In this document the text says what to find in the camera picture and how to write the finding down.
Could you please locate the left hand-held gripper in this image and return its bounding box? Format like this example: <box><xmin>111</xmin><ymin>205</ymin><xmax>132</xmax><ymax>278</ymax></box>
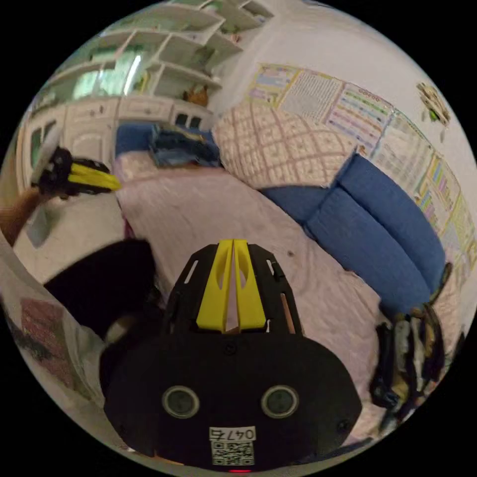
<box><xmin>31</xmin><ymin>147</ymin><xmax>123</xmax><ymax>201</ymax></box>

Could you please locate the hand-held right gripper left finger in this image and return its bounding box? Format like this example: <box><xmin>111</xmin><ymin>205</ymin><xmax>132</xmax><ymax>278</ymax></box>
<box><xmin>196</xmin><ymin>239</ymin><xmax>233</xmax><ymax>331</ymax></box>

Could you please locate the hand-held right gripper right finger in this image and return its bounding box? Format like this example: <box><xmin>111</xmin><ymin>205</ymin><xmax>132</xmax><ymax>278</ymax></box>
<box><xmin>234</xmin><ymin>239</ymin><xmax>267</xmax><ymax>332</ymax></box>

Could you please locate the person's left forearm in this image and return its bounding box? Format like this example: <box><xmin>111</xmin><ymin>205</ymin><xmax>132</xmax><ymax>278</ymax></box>
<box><xmin>0</xmin><ymin>197</ymin><xmax>34</xmax><ymax>246</ymax></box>

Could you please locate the person's left hand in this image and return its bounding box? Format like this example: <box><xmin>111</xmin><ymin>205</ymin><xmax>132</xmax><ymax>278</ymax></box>
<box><xmin>20</xmin><ymin>188</ymin><xmax>51</xmax><ymax>215</ymax></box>

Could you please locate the blue bolster cushion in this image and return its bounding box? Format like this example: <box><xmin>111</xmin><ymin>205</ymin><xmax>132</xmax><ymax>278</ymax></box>
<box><xmin>259</xmin><ymin>185</ymin><xmax>330</xmax><ymax>226</ymax></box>
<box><xmin>305</xmin><ymin>186</ymin><xmax>433</xmax><ymax>319</ymax></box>
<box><xmin>336</xmin><ymin>153</ymin><xmax>447</xmax><ymax>295</ymax></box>
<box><xmin>114</xmin><ymin>124</ymin><xmax>160</xmax><ymax>158</ymax></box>

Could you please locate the bed with pink sheet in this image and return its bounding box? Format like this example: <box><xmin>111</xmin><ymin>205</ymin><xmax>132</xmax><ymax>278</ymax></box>
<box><xmin>111</xmin><ymin>151</ymin><xmax>469</xmax><ymax>448</ymax></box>

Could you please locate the pile of blue clothes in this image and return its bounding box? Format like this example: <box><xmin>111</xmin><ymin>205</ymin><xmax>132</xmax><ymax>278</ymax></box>
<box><xmin>149</xmin><ymin>125</ymin><xmax>223</xmax><ymax>168</ymax></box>

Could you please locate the person's body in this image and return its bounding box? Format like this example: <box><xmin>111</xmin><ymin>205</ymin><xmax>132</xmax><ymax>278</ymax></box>
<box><xmin>0</xmin><ymin>231</ymin><xmax>166</xmax><ymax>452</ymax></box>

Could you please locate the white cupboard with shelves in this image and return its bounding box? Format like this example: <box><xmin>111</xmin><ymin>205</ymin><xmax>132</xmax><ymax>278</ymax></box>
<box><xmin>14</xmin><ymin>0</ymin><xmax>277</xmax><ymax>194</ymax></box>

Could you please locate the checked beige quilt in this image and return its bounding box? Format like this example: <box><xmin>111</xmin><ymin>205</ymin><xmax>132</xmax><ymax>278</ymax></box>
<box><xmin>211</xmin><ymin>102</ymin><xmax>358</xmax><ymax>191</ymax></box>

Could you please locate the pile of dark clothes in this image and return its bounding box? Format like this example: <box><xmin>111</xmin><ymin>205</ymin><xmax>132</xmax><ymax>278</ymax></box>
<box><xmin>369</xmin><ymin>262</ymin><xmax>467</xmax><ymax>430</ymax></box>

